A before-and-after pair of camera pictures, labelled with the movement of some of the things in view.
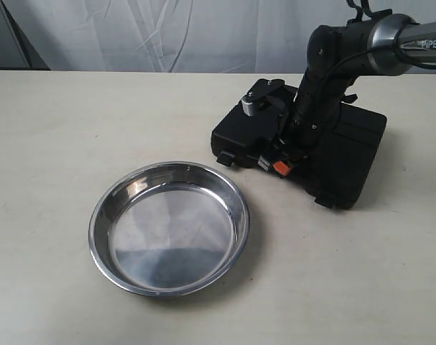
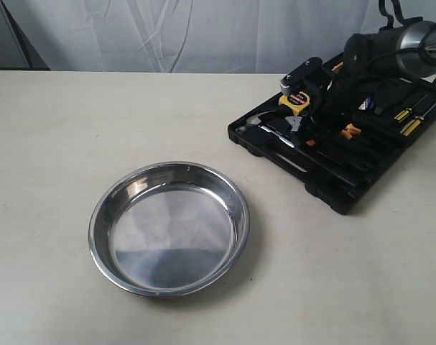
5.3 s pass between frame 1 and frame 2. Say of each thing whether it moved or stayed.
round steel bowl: stayed
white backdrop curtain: stayed
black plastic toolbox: moved
